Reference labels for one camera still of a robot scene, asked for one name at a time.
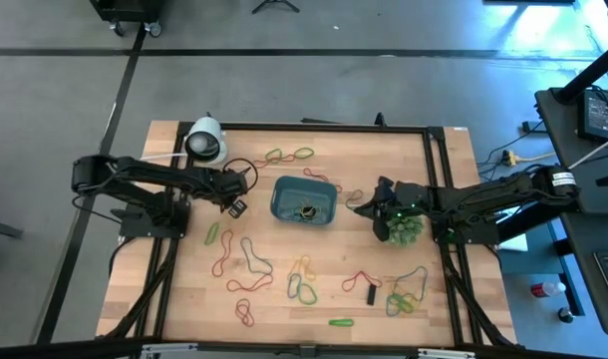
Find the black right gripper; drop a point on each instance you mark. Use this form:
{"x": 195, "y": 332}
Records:
{"x": 408, "y": 199}

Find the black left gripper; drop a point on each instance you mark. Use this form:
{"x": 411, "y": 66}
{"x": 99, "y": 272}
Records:
{"x": 229, "y": 184}

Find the green rubber band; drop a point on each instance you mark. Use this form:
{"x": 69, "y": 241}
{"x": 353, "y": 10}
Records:
{"x": 316, "y": 297}
{"x": 294, "y": 153}
{"x": 212, "y": 234}
{"x": 341, "y": 323}
{"x": 266, "y": 154}
{"x": 406, "y": 309}

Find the teal plastic bin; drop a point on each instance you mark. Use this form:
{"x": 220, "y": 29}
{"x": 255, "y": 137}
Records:
{"x": 284, "y": 199}

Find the long teal rubber band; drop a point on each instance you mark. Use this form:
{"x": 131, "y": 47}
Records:
{"x": 242, "y": 243}
{"x": 426, "y": 279}

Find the yellow rubber band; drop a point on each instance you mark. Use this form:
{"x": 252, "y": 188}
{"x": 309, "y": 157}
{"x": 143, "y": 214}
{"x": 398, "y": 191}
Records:
{"x": 304, "y": 215}
{"x": 302, "y": 257}
{"x": 411, "y": 298}

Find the small black block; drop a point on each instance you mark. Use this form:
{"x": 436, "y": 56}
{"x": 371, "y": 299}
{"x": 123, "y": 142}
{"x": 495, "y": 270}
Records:
{"x": 371, "y": 295}

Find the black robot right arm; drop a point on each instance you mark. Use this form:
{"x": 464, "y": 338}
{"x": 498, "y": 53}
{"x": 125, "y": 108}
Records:
{"x": 483, "y": 194}

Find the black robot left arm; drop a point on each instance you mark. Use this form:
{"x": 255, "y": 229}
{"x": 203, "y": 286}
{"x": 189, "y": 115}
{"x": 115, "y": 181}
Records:
{"x": 149, "y": 172}

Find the green artificial plant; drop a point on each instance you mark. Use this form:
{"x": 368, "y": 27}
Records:
{"x": 406, "y": 232}

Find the yellow power strip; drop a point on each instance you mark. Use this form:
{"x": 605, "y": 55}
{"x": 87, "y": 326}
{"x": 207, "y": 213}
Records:
{"x": 508, "y": 158}

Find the white paper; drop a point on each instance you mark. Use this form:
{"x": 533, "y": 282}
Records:
{"x": 516, "y": 244}

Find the red and white bottle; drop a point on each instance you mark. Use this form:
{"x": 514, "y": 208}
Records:
{"x": 540, "y": 290}

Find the black tripod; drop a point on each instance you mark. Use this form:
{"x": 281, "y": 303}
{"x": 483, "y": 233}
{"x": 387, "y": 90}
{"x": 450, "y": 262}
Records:
{"x": 275, "y": 4}

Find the black wheeled cart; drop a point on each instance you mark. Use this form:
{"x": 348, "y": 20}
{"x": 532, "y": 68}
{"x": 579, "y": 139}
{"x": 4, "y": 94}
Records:
{"x": 129, "y": 7}

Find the black round cap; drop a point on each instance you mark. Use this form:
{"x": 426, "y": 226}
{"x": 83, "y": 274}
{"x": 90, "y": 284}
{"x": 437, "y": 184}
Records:
{"x": 565, "y": 315}

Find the black desk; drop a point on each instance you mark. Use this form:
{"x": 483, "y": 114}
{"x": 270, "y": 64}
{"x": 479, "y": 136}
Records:
{"x": 598, "y": 209}

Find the black furniture foot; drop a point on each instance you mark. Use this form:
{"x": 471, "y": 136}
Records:
{"x": 0, "y": 228}

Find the black power adapter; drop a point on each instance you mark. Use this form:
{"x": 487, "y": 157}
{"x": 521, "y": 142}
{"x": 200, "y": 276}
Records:
{"x": 597, "y": 117}

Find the black diagonal pole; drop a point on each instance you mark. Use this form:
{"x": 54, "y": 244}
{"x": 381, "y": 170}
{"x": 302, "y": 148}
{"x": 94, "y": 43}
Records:
{"x": 588, "y": 75}

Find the black frame clamp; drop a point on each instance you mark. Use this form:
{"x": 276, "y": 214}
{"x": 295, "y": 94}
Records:
{"x": 380, "y": 120}

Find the black table-level camera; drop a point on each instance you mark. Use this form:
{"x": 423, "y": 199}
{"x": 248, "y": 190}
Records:
{"x": 307, "y": 350}

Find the silver metal bracket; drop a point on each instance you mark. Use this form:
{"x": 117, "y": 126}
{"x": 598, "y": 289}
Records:
{"x": 169, "y": 347}
{"x": 446, "y": 354}

